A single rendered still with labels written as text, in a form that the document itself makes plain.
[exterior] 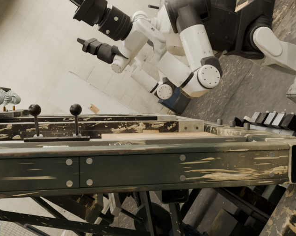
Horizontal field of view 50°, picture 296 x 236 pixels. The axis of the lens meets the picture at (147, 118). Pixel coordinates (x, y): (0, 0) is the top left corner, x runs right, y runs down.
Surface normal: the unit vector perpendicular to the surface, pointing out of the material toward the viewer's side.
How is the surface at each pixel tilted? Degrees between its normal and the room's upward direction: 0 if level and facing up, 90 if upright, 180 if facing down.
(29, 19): 90
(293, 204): 0
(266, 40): 90
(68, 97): 90
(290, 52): 111
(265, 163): 90
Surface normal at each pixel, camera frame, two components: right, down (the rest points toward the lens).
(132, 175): 0.16, 0.05
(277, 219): -0.84, -0.52
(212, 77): 0.33, -0.24
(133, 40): 0.07, 0.64
